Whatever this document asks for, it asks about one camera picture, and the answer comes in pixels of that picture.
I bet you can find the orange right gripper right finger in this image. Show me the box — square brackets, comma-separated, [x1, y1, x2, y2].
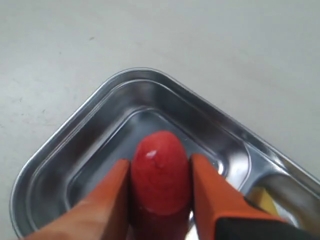
[190, 153, 317, 240]

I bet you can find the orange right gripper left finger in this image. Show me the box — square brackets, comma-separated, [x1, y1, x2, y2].
[26, 159, 130, 240]

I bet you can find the yellow toy cheese wedge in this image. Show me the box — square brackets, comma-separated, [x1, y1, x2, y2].
[247, 187, 278, 216]

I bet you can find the red toy sausage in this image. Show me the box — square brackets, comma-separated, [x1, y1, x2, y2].
[130, 130, 193, 240]

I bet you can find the stainless steel lunch box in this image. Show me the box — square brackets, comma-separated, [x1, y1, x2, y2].
[9, 68, 320, 238]

